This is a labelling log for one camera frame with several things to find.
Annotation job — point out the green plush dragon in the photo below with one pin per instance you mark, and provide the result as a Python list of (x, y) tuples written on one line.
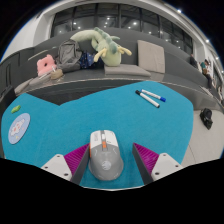
[(111, 53)]

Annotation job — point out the pink plush cushion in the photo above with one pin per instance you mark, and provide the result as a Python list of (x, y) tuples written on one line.
[(45, 66)]

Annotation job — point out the beige upright seat cushion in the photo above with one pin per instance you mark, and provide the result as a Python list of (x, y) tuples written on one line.
[(151, 56)]

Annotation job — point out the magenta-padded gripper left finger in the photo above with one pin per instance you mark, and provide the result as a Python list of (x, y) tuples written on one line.
[(56, 165)]

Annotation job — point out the white marker with blue cap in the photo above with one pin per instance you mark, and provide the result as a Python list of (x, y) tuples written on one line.
[(152, 95)]

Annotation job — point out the black suitcase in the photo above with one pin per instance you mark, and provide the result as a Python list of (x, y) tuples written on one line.
[(6, 100)]

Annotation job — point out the ceiling lights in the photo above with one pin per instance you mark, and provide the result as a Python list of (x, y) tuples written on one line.
[(179, 11)]

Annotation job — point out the tan woven pouch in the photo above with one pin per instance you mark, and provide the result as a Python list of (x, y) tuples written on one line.
[(56, 74)]

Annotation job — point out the white marker with black cap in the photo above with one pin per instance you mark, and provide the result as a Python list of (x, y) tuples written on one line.
[(147, 99)]

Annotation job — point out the dark glass window wall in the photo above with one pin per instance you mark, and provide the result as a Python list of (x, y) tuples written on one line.
[(110, 18)]

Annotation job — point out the grey orange computer mouse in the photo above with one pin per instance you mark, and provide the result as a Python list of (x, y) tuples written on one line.
[(106, 160)]

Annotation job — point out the dark blue patterned bag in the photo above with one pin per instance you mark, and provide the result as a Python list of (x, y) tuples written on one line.
[(88, 60)]

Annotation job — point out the grey backpack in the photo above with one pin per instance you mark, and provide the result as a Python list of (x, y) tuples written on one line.
[(68, 55)]

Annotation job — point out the grey flat seat cushion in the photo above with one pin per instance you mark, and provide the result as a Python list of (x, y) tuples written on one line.
[(126, 70)]

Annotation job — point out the black bag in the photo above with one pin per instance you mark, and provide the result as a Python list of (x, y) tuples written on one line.
[(206, 118)]

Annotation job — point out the round light blue mouse pad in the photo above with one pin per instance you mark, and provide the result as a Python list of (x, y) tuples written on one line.
[(19, 128)]

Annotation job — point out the light grey seat cushion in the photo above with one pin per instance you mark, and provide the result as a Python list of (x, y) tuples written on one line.
[(24, 86)]

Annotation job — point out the person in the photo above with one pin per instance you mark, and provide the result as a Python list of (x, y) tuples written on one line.
[(206, 73), (193, 61)]

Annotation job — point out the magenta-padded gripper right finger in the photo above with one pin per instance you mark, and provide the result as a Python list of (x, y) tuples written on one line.
[(165, 165)]

